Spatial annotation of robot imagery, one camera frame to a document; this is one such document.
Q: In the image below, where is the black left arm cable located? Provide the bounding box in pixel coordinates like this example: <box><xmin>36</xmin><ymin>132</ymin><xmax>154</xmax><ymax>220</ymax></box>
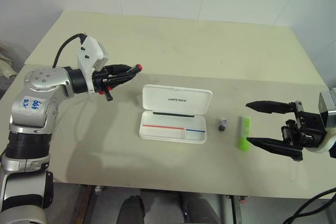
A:
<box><xmin>52</xmin><ymin>33</ymin><xmax>87</xmax><ymax>68</ymax></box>

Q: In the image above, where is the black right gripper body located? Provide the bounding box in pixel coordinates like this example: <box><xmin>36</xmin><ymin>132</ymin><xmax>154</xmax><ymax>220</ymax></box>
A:
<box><xmin>280</xmin><ymin>100</ymin><xmax>328</xmax><ymax>148</ymax></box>

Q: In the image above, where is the white pencil case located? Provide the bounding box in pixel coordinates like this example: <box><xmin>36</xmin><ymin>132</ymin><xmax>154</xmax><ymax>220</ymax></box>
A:
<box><xmin>138</xmin><ymin>84</ymin><xmax>214</xmax><ymax>145</ymax></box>

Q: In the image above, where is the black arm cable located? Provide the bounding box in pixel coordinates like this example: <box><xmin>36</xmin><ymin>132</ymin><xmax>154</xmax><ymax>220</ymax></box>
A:
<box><xmin>296</xmin><ymin>186</ymin><xmax>336</xmax><ymax>224</ymax></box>
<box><xmin>52</xmin><ymin>33</ymin><xmax>87</xmax><ymax>68</ymax></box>

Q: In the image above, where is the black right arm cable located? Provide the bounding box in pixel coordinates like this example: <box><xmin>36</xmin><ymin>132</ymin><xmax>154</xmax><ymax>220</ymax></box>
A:
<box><xmin>296</xmin><ymin>186</ymin><xmax>336</xmax><ymax>224</ymax></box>

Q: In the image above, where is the dark rounded shape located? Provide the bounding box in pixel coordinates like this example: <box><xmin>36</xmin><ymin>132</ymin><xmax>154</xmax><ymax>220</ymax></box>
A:
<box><xmin>119</xmin><ymin>195</ymin><xmax>146</xmax><ymax>224</ymax></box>

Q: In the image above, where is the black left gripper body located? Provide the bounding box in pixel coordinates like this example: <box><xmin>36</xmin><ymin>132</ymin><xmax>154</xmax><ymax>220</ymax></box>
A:
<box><xmin>91</xmin><ymin>67</ymin><xmax>117</xmax><ymax>103</ymax></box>

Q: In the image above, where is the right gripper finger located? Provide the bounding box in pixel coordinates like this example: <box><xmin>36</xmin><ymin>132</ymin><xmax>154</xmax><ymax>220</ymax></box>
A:
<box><xmin>245</xmin><ymin>100</ymin><xmax>297</xmax><ymax>115</ymax></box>
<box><xmin>246</xmin><ymin>136</ymin><xmax>305</xmax><ymax>162</ymax></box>

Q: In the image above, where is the crumpled beige cloth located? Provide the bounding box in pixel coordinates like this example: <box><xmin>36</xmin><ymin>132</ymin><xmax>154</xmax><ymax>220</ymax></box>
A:
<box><xmin>0</xmin><ymin>40</ymin><xmax>17</xmax><ymax>78</ymax></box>

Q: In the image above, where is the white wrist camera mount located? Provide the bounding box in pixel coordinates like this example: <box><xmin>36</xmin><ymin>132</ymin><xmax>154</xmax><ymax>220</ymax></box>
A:
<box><xmin>76</xmin><ymin>34</ymin><xmax>110</xmax><ymax>95</ymax></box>
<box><xmin>306</xmin><ymin>89</ymin><xmax>336</xmax><ymax>154</ymax></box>

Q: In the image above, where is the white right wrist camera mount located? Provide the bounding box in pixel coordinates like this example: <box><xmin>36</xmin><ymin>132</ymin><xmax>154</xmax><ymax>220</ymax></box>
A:
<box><xmin>306</xmin><ymin>89</ymin><xmax>336</xmax><ymax>154</ymax></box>

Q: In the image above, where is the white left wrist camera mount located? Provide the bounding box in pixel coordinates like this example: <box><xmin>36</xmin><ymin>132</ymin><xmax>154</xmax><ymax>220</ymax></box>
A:
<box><xmin>76</xmin><ymin>34</ymin><xmax>110</xmax><ymax>95</ymax></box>

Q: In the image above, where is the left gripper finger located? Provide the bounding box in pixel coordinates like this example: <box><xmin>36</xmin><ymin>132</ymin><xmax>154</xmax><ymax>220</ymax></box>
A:
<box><xmin>109</xmin><ymin>63</ymin><xmax>133</xmax><ymax>74</ymax></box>
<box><xmin>107</xmin><ymin>69</ymin><xmax>138</xmax><ymax>87</ymax></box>

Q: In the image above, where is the black marker with red cap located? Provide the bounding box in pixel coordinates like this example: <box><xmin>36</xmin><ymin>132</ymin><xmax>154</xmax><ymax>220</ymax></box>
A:
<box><xmin>98</xmin><ymin>63</ymin><xmax>144</xmax><ymax>95</ymax></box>

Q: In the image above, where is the light green marker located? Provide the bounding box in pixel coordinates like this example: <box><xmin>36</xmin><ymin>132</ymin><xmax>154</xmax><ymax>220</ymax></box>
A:
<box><xmin>236</xmin><ymin>115</ymin><xmax>251</xmax><ymax>153</ymax></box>

